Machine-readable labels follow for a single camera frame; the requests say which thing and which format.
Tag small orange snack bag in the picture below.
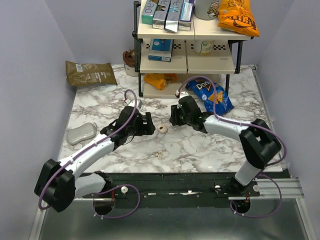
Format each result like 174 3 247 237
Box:
143 73 178 90

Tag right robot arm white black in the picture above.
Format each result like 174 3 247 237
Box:
169 95 282 196

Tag white green cup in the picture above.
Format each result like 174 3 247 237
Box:
193 39 215 55

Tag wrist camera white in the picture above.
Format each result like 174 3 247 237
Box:
125 99 143 111
175 90 190 99

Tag purple cable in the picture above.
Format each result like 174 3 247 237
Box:
37 89 141 220
176 75 288 219

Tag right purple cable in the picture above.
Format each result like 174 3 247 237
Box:
176 75 288 219

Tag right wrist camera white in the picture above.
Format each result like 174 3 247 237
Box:
175 90 190 99

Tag teal toothpaste box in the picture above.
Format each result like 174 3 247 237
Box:
141 0 159 25

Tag blue Doritos chip bag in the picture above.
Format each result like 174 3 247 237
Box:
186 78 234 116

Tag blue box middle shelf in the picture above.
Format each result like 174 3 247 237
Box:
148 38 174 62

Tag white mug with cartoon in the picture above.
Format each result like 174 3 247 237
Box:
194 0 221 21

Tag brown coffee bag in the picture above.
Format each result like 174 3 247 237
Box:
65 61 117 87

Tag silver toothpaste box left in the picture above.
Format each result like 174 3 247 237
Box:
152 0 171 30

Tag blue white toothpaste box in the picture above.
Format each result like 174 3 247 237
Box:
178 0 194 31

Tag white cup brown contents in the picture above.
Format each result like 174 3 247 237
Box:
122 49 139 77

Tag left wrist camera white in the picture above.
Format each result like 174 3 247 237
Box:
125 99 143 111

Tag beige earbud charging case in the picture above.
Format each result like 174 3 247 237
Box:
157 123 168 135

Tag orange chip bag top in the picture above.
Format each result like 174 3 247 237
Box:
217 0 260 37

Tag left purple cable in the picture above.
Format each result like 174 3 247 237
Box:
37 89 141 220

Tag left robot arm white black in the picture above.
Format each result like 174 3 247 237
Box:
34 106 156 213

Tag beige shelf rack black frame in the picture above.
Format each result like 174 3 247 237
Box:
132 0 250 98

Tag aluminium frame rail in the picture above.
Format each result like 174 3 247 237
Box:
223 178 305 201

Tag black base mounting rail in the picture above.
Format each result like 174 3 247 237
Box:
51 171 261 210

